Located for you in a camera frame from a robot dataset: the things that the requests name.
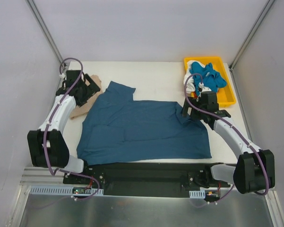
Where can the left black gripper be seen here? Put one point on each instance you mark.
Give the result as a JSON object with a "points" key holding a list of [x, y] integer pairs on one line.
{"points": [[91, 85]]}

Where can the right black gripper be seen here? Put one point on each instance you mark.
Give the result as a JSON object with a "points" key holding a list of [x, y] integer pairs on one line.
{"points": [[187, 108]]}

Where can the dark blue t-shirt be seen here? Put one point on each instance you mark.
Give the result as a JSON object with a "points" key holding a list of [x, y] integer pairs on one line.
{"points": [[120, 129]]}

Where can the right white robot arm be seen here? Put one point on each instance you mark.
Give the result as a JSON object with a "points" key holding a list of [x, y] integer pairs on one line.
{"points": [[255, 167]]}

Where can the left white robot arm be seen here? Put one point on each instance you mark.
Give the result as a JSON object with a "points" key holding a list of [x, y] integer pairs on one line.
{"points": [[47, 146]]}

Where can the yellow plastic bin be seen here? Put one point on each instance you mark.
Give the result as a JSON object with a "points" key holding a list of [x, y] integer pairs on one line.
{"points": [[225, 96]]}

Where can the bright blue t-shirt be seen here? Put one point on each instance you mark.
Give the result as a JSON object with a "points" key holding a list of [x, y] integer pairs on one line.
{"points": [[206, 75]]}

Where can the white t-shirt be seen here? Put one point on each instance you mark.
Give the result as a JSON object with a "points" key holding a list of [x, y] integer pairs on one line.
{"points": [[190, 87]]}

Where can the folded beige t-shirt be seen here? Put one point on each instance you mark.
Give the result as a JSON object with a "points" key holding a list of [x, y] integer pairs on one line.
{"points": [[81, 110]]}

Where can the right white cable duct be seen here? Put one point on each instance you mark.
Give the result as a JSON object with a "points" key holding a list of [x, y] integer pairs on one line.
{"points": [[201, 194]]}

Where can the white cable duct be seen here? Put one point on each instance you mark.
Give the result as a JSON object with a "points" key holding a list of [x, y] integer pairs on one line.
{"points": [[201, 194], [65, 190]]}

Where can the left aluminium frame post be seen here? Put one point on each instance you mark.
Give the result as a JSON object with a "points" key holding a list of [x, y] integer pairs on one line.
{"points": [[43, 26]]}

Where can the aluminium frame post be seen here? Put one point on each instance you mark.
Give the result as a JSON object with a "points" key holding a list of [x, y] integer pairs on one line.
{"points": [[256, 25], [43, 26]]}

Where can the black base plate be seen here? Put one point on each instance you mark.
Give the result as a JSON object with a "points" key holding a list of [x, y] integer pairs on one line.
{"points": [[171, 180]]}

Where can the left white cable duct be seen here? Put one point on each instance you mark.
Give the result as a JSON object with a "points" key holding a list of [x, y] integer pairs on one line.
{"points": [[65, 190]]}

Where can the right aluminium frame post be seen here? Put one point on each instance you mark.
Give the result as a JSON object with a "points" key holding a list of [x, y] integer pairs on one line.
{"points": [[256, 25]]}

